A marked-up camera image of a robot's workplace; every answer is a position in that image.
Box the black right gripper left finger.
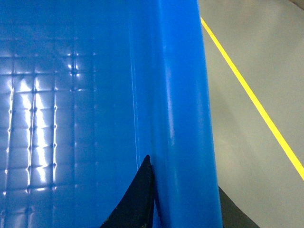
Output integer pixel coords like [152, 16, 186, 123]
[101, 155, 155, 228]

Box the large blue plastic crate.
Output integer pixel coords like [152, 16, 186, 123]
[0, 0, 223, 228]

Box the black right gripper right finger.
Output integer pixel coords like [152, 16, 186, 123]
[219, 187, 259, 228]

